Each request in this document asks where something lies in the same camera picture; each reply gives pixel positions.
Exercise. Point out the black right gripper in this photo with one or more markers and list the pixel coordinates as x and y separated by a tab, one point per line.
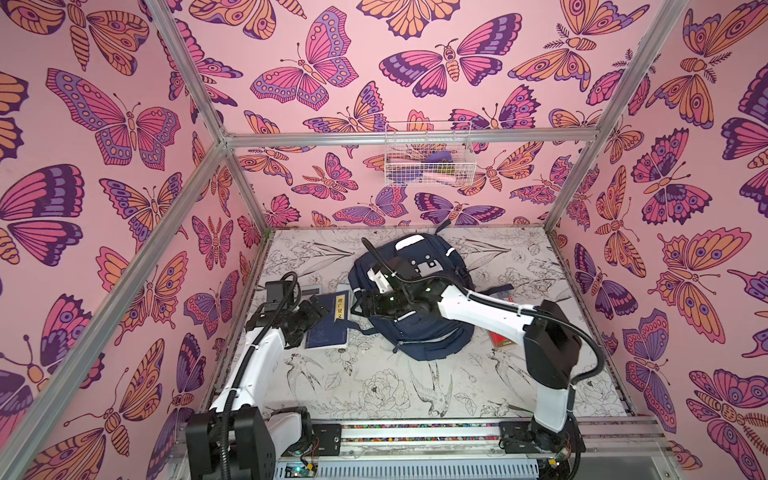
372	300

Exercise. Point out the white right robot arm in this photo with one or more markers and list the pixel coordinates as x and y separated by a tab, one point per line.
558	355

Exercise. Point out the pink item in basket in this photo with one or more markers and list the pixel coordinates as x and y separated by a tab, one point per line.
432	178

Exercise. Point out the white wire wall basket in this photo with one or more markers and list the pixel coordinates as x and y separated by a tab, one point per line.
405	151

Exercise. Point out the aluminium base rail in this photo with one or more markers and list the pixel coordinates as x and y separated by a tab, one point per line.
595	448

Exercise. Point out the green circuit board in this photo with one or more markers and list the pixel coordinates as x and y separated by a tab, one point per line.
299	470

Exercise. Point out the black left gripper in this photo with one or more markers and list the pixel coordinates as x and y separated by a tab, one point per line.
311	316

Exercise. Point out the navy blue backpack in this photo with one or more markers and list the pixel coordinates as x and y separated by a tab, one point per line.
414	257

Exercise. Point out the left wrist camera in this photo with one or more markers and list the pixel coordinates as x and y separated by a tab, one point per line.
276	292

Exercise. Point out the red pencil case package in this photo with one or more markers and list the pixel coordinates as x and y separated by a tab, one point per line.
499	341

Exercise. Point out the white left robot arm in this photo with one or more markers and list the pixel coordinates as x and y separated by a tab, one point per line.
232	439

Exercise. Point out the purple item in basket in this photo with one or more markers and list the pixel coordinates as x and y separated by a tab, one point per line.
439	157

